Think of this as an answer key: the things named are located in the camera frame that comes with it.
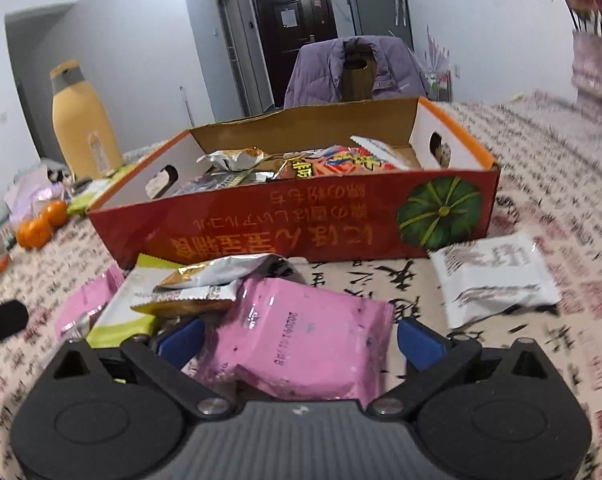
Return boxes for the colourful orange blue snack bag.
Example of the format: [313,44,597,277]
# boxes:
[276,145,412,181]

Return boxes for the grey refrigerator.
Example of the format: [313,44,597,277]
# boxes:
[343,0,414,53]

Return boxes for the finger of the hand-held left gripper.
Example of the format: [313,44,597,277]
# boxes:
[0,300,29,350]

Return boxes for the yellow thermos bottle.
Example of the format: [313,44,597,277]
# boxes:
[50,60,124,181]

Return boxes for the white jagged-edge snack packet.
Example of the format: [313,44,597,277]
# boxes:
[351,135,424,171]

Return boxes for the lilac tissue pack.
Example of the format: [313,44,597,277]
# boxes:
[4,157,74,221]

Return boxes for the dark entrance door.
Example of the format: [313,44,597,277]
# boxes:
[250,0,339,110]

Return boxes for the pink snack packet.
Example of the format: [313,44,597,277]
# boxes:
[183,276,396,408]
[55,262,127,341]

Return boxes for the gold silver snack packet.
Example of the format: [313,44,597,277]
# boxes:
[152,253,294,291]

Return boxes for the clear orange cracker packet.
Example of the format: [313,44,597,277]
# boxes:
[131,282,244,318]

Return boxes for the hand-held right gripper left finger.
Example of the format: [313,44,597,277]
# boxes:
[46,317,237,418]

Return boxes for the orange mandarin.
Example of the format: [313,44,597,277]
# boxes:
[16,217,52,251]
[41,200,69,227]

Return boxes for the red cardboard box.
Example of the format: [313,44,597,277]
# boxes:
[87,96,502,272]

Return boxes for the green white snack packet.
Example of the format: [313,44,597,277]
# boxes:
[86,254,182,350]

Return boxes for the white black-print snack packet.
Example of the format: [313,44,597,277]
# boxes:
[428,232,562,330]

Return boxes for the lilac ribbed vase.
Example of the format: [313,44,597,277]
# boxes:
[571,27,602,123]

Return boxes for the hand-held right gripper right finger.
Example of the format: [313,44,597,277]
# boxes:
[367,317,552,418]

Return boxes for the grey interior door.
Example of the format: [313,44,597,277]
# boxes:
[212,0,252,126]

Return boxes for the green white wafer packet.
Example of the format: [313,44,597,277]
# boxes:
[66,180,114,216]
[106,162,137,181]

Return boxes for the purple jacket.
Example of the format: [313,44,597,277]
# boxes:
[283,35,432,110]

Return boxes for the purple spiky decoration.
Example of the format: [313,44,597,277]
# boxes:
[426,25,454,101]

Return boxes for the silver grey snack packet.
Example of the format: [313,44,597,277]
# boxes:
[197,146,267,171]

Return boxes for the wooden chair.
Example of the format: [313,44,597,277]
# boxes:
[341,39,377,102]

